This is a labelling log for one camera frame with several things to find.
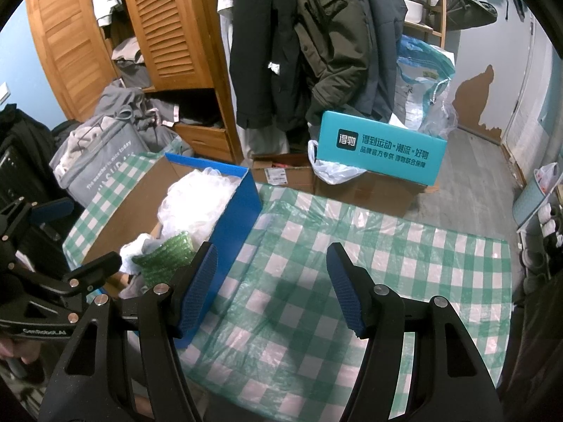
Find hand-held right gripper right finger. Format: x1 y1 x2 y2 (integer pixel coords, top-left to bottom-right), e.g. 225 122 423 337
325 242 502 422

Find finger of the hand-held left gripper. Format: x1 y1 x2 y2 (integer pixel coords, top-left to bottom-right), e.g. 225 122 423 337
26 252 123 298
0 197 75 240

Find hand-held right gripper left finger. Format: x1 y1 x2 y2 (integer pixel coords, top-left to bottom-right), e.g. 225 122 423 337
37 241 219 422

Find light green cloth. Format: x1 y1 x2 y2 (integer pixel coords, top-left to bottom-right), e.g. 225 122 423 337
131 233 197 288

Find blue-rimmed cardboard box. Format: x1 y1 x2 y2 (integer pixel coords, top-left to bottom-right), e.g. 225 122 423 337
81 153 263 348

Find white mesh bath sponge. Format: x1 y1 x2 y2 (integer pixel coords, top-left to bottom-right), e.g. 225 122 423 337
157 167 243 247

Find person's left hand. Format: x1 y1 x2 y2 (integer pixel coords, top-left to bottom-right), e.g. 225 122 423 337
0 336 42 363

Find grey printed laundry bag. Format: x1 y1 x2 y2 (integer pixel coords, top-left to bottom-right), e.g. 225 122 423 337
49 116 152 207

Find green checked tablecloth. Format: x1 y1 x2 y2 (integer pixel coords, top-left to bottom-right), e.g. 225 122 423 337
62 152 515 422

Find brown cardboard box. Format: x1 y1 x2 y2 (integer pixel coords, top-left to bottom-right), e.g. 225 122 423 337
314 169 441 218

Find grey hoodie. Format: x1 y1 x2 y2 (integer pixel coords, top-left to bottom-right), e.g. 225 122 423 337
92 78 181 150

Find small labelled cardboard box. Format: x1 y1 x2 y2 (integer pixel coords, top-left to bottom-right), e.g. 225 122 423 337
253 154 315 194

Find teal printed box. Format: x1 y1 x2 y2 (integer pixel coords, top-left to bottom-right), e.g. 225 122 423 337
315 111 448 185

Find wooden wardrobe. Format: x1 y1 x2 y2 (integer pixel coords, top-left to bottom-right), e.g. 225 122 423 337
24 0 245 165

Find grey folded clothes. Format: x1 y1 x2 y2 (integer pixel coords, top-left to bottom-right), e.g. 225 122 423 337
110 37 152 91

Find wooden louvered wardrobe door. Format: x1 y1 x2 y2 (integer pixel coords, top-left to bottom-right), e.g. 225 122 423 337
116 0 218 93
25 0 119 121

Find light blue bin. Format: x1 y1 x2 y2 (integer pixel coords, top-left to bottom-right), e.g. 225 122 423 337
512 180 548 229

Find group of shoes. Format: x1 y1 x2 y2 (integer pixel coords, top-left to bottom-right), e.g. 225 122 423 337
521 204 563 269

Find blue and white plastic bag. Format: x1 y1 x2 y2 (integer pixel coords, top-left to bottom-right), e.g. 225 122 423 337
393 35 458 141

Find small white bin bag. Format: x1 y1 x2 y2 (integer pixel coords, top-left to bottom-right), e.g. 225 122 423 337
533 162 559 194

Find dark navy jacket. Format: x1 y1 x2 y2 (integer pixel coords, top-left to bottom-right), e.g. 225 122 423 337
343 0 407 121

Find black hanging coat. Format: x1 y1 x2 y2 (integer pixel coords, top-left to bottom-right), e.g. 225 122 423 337
229 0 315 130

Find olive green jacket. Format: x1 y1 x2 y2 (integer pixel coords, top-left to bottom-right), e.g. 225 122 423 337
292 0 370 126

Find white door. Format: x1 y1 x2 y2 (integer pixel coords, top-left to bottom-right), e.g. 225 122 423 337
501 22 555 172

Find wooden shelf rack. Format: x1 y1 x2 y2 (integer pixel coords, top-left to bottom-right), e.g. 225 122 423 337
402 0 448 38

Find grey backpack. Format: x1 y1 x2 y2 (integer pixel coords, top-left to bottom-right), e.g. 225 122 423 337
444 0 499 31

